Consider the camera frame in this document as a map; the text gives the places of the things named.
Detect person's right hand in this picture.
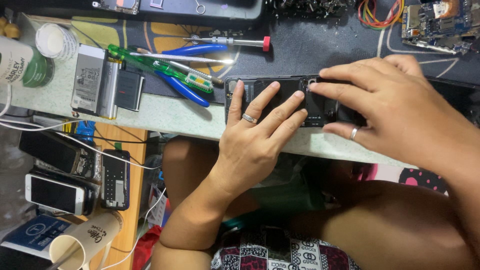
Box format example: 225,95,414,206
308,54,480,174

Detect person's left hand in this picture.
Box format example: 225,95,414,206
208,81,308,200

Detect black smartphone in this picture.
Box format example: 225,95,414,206
224,74,368,128

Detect black flat cover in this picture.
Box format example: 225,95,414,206
427,76,480,126

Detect person's left leg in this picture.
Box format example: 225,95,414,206
161,136,263,226

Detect person's leg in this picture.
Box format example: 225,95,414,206
161,136,263,226
290,179,479,270

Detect black cloth with pink dots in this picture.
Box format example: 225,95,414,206
352,163,449,196

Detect blue circuit board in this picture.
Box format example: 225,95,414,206
401,0,480,55

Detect bunch of coloured rubber bands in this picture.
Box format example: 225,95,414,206
357,0,405,30

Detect thin brown-tipped metal tool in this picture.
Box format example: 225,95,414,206
135,47,224,85

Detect dark patterned work mat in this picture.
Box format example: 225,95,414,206
70,14,480,106

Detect patterned shorts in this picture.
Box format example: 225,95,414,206
210,224,361,270

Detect precision screwdriver with red cap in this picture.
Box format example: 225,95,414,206
183,35,271,52

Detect silver tweezers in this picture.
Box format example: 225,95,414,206
129,52,236,65

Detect person's right leg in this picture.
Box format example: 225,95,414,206
290,179,479,270

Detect wooden side table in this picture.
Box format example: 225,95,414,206
62,121,149,270

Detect green transparent toothbrush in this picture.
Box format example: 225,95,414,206
107,44,215,94

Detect small black box device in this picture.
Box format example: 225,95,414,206
114,69,145,112

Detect blue-framed opened phone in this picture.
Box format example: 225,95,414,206
100,149,131,211

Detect pile of black metal parts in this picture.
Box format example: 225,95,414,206
265,0,358,20

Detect red plastic bag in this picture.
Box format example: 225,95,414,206
131,224,164,270

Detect silver battery with yellow edge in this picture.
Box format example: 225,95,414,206
98,58,123,120

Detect blue plastic packet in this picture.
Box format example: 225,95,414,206
74,120,97,146

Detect grey phone battery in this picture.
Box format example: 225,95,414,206
70,43,110,117

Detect cream paper cup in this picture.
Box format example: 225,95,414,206
49,210,125,270

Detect white smartphone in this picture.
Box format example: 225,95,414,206
25,173,88,217

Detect white tape roll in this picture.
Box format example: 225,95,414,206
35,23,79,63

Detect blue and white box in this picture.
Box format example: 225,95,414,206
1,214,73,260

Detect green and white jar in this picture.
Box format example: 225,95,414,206
0,35,55,89

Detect yellow wooden beads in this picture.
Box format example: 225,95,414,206
0,16,22,40

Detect blue-handled pliers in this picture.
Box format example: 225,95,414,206
154,44,229,109

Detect white cable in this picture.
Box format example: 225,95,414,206
0,84,166,170

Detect phone frame part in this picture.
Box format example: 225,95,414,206
92,0,140,16

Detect black phone with exposed frame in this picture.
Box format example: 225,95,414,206
18,129,95,178

